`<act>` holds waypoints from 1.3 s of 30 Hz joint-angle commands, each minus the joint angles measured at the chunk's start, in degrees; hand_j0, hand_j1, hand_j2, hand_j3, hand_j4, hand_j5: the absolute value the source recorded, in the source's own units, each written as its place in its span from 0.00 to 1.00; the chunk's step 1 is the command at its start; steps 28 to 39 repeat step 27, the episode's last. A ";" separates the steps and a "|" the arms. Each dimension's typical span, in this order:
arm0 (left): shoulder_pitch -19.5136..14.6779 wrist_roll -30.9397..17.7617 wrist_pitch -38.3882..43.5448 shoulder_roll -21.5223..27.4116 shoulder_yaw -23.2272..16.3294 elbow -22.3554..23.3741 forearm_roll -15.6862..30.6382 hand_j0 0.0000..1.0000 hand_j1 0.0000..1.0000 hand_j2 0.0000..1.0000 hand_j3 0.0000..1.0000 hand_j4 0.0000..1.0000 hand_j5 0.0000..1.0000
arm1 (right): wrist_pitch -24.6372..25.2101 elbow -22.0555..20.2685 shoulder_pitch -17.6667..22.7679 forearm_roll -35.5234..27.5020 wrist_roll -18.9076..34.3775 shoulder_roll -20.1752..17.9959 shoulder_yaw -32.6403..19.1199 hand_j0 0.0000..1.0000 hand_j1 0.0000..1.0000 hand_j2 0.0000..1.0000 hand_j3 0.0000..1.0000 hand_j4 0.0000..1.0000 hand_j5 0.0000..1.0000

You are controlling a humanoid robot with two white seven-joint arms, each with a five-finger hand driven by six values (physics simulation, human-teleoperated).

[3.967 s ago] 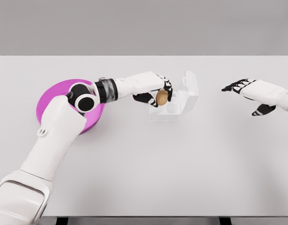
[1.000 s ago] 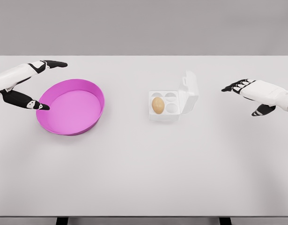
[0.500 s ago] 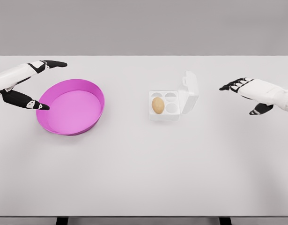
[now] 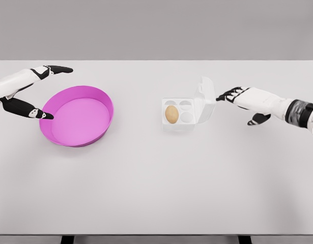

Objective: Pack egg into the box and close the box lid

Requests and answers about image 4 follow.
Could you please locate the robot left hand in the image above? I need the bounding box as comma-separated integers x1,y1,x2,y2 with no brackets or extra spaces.
0,65,74,120

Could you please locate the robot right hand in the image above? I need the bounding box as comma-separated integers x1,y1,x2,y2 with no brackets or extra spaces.
215,86,281,127

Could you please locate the clear plastic egg box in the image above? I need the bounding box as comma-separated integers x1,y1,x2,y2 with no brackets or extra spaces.
161,75,217,133

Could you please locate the brown egg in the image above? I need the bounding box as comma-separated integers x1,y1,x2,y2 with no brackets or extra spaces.
165,105,179,125

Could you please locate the pink round shallow bowl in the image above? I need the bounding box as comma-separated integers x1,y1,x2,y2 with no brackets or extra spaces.
39,85,115,148

